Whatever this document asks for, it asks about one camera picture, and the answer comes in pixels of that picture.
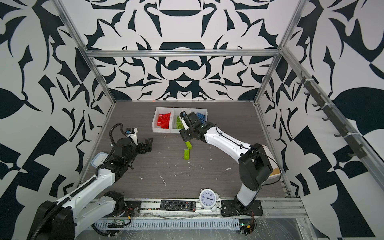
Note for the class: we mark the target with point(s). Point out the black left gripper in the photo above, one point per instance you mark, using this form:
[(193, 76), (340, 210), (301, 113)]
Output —
[(147, 146)]

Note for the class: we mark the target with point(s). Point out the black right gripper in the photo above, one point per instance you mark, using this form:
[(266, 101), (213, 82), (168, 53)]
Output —
[(183, 133)]

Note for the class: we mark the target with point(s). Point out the blue lego brick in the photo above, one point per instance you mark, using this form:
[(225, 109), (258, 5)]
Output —
[(201, 116)]

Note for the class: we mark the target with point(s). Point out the green lego brick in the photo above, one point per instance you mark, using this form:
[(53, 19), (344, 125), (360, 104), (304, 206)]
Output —
[(179, 123), (186, 154), (189, 145)]

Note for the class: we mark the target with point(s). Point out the red lego brick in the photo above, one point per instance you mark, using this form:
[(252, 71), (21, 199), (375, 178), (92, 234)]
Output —
[(163, 125), (164, 117)]

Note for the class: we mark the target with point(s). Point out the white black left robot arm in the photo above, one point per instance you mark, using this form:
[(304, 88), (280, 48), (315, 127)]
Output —
[(67, 217)]

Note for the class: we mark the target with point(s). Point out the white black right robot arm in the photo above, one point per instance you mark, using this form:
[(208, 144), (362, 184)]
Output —
[(257, 166)]

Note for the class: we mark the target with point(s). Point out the white right storage bin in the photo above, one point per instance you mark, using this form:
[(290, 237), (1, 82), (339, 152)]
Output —
[(203, 111)]

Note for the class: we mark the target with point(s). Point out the white storage bin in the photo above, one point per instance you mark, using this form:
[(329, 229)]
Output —
[(203, 111), (176, 119), (161, 110)]

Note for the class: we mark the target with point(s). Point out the white middle storage bin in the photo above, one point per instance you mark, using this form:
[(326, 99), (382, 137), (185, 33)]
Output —
[(176, 119)]

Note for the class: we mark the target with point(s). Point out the white left storage bin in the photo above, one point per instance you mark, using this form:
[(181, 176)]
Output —
[(161, 110)]

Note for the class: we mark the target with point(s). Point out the clear lidded food container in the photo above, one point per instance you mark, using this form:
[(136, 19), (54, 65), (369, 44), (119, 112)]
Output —
[(99, 159)]

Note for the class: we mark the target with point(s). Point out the black remote control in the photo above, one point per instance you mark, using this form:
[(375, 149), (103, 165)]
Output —
[(176, 205)]

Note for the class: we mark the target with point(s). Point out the white analog clock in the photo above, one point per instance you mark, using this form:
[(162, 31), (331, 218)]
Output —
[(209, 199)]

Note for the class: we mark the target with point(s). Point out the white tissue box wooden top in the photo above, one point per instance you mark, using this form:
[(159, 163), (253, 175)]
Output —
[(276, 172)]

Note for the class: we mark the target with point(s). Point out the small green circuit board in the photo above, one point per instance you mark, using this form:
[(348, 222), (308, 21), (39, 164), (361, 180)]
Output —
[(248, 228)]

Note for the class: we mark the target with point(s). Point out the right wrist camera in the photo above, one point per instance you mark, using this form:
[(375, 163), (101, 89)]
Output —
[(183, 117)]

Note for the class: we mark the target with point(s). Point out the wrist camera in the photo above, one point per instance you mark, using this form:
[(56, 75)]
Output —
[(132, 133), (183, 117)]

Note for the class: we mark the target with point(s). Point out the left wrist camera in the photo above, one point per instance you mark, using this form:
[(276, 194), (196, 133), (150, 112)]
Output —
[(132, 133)]

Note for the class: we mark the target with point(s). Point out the white cable duct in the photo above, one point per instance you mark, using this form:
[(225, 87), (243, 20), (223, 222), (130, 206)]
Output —
[(177, 224)]

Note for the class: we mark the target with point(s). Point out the grey wall hook rail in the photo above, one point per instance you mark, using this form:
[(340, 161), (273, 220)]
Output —
[(334, 115)]

